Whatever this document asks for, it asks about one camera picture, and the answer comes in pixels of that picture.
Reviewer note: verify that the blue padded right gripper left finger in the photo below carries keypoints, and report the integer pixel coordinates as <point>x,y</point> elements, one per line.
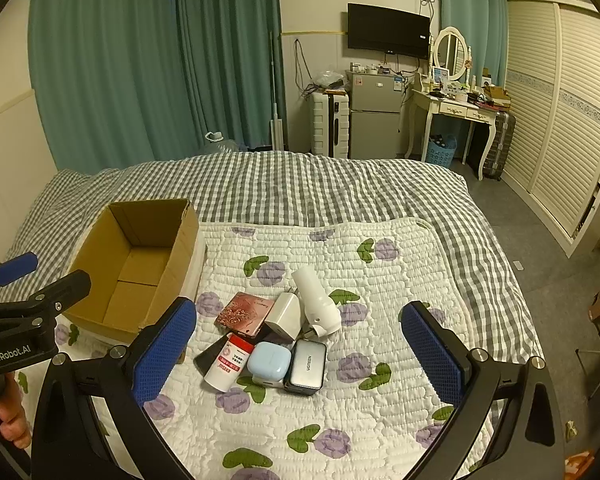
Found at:
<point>67,440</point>

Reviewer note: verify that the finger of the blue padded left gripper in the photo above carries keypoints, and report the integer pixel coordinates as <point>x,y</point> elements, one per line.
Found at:
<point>16,268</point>
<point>47,302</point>

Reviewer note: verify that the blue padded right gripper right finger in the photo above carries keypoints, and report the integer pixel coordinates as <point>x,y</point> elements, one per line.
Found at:
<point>527,442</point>

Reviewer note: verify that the white red-capped bottle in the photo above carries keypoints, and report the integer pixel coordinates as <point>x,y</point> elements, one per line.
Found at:
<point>228,363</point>

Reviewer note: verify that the light blue earbuds case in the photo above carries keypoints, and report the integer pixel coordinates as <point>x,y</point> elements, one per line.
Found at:
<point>269,361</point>

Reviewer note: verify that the red rose tin box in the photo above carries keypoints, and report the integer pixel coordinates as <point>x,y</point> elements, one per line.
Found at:
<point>245,314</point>

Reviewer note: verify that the grey black power bank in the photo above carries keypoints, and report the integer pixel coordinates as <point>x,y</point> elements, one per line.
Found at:
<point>306,371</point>

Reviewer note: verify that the white power adapter cube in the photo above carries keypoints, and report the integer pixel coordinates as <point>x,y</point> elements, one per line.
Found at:
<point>285,317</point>

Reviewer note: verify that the white cylindrical device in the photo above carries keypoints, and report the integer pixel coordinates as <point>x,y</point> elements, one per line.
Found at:
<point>320,310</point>

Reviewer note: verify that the person's left hand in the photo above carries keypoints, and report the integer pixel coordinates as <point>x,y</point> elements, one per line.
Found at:
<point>14,425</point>

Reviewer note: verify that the black flat case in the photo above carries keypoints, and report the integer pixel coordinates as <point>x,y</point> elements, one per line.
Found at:
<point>205,359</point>

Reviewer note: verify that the brown cardboard box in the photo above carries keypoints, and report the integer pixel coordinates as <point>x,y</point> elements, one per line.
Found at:
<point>138,255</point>

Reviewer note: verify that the small white box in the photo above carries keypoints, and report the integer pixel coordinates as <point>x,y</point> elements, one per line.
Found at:
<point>268,383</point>

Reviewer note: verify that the white floral quilted mat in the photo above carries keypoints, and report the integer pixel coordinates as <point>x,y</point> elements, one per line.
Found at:
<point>355,404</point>

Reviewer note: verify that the grey checkered bed cover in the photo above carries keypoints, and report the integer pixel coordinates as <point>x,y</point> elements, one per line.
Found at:
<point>295,189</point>

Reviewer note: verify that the teal curtain left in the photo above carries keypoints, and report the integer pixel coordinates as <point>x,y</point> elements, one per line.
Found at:
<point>118,82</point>

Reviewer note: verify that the teal curtain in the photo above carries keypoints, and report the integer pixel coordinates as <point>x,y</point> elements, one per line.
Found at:
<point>484,24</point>
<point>118,82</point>

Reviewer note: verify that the clear water jug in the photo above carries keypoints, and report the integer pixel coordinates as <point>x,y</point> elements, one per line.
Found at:
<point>216,143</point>

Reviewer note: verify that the dark suitcase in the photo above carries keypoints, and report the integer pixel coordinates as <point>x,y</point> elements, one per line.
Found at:
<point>505,123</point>

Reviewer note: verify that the blue laundry basket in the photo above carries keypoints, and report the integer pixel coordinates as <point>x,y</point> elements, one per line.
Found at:
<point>441,150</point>

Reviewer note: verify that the white dressing table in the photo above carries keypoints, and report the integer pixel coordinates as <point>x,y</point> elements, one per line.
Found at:
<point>434,107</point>

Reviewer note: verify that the white louvered wardrobe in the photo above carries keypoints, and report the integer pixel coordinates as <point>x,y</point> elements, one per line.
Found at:
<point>553,78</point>

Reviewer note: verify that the silver mini fridge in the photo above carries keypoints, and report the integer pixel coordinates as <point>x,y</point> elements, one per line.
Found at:
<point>375,116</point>

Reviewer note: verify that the oval vanity mirror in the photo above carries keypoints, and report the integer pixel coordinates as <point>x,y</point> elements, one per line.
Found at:
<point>450,51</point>

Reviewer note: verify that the teal curtain right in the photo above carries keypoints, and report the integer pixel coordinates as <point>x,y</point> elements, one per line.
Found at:
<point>484,24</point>

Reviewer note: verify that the black wall television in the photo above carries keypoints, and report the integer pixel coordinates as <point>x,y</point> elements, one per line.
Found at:
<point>387,30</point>

